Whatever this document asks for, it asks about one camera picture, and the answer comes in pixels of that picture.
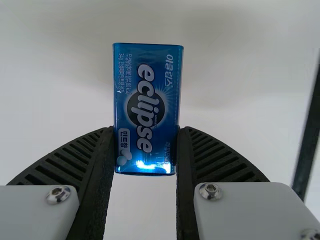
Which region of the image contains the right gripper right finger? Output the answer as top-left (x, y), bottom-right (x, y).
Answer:
top-left (176, 126), bottom-right (320, 240)

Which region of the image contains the black strip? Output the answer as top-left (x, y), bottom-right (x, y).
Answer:
top-left (292, 72), bottom-right (320, 201)

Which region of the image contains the blue box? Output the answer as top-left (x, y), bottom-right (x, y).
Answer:
top-left (111, 42), bottom-right (186, 177)

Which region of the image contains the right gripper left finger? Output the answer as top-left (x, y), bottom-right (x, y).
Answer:
top-left (0, 126), bottom-right (116, 240)

